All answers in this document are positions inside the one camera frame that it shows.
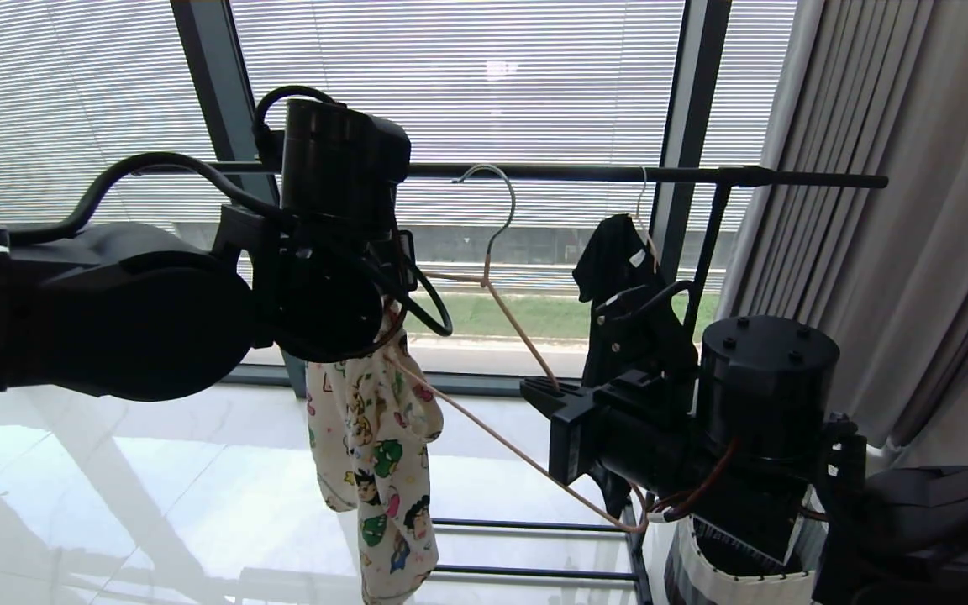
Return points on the beige curtain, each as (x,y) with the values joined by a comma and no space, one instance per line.
(896,210)

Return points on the black garment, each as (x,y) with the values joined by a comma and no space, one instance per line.
(610,252)

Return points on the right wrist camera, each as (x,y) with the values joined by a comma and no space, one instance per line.
(639,340)

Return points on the cream printed garment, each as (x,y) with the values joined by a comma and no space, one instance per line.
(375,454)

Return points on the white laundry basket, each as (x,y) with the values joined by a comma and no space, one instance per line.
(736,580)

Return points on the window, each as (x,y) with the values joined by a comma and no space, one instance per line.
(215,84)

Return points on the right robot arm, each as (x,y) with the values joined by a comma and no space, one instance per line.
(770,386)

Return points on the black clothes rack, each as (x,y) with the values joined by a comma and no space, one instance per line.
(576,173)

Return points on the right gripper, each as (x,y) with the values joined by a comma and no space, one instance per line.
(635,445)

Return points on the pink clothes hanger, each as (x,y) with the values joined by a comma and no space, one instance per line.
(526,336)
(640,202)

